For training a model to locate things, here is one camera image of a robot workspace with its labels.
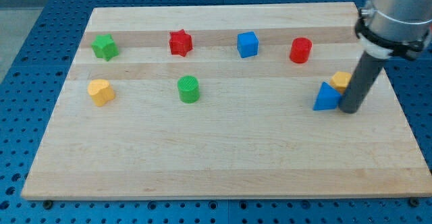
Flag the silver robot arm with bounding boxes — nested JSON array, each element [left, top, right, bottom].
[[354, 0, 431, 61]]

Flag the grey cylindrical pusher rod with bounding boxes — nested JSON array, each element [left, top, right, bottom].
[[338, 52, 387, 114]]

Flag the green star block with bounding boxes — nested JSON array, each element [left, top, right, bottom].
[[91, 34, 119, 61]]

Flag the yellow hexagon block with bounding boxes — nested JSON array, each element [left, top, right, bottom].
[[329, 72, 352, 94]]

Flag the red cylinder block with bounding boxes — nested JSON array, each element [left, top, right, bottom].
[[289, 37, 313, 63]]

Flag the yellow heart block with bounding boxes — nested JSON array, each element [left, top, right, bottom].
[[87, 79, 115, 107]]

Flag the red star block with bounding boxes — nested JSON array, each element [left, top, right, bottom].
[[169, 29, 193, 57]]

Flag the green cylinder block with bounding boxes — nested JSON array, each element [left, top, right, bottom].
[[178, 76, 200, 103]]

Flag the blue cube block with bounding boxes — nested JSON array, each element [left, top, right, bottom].
[[237, 31, 259, 58]]

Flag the blue triangle block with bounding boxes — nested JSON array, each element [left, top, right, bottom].
[[313, 82, 342, 111]]

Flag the light wooden board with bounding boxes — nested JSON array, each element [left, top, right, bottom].
[[22, 3, 431, 200]]

